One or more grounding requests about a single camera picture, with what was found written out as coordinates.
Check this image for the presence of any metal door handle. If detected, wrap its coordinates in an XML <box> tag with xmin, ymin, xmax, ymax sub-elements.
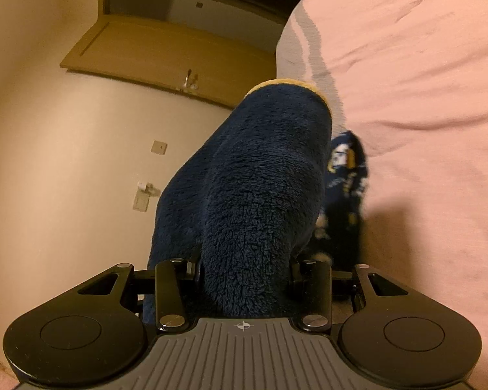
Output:
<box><xmin>179</xmin><ymin>69</ymin><xmax>200</xmax><ymax>94</ymax></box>

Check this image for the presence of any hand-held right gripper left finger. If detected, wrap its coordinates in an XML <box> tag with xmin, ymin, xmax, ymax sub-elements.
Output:
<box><xmin>77</xmin><ymin>257</ymin><xmax>202</xmax><ymax>332</ymax></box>

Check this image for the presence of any white wall socket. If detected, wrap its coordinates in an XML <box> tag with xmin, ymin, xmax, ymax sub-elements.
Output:
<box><xmin>132</xmin><ymin>179</ymin><xmax>161</xmax><ymax>213</ymax></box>

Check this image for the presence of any navy fleece top yellow trim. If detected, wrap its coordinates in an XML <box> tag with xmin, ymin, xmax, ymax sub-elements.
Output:
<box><xmin>140</xmin><ymin>78</ymin><xmax>369</xmax><ymax>321</ymax></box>

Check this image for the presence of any wooden door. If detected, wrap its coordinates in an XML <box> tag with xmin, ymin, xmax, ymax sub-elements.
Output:
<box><xmin>60</xmin><ymin>14</ymin><xmax>277</xmax><ymax>109</ymax></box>

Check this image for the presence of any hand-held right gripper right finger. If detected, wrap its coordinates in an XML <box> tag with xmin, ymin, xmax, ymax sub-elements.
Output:
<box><xmin>291</xmin><ymin>258</ymin><xmax>412</xmax><ymax>333</ymax></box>

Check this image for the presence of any bed with striped sheet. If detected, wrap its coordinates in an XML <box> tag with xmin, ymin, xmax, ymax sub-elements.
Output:
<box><xmin>274</xmin><ymin>0</ymin><xmax>488</xmax><ymax>378</ymax></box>

